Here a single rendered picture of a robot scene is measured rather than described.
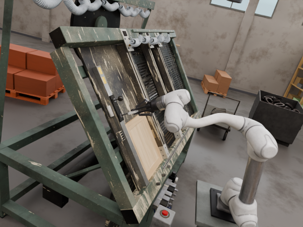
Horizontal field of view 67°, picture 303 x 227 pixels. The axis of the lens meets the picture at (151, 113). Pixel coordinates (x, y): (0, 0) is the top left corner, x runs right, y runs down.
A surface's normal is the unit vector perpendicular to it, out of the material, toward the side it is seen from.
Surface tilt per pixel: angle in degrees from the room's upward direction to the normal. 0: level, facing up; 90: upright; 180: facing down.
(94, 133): 90
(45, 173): 0
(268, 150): 87
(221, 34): 90
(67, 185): 0
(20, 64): 90
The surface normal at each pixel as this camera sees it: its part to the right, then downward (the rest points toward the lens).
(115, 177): -0.37, 0.31
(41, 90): -0.05, 0.40
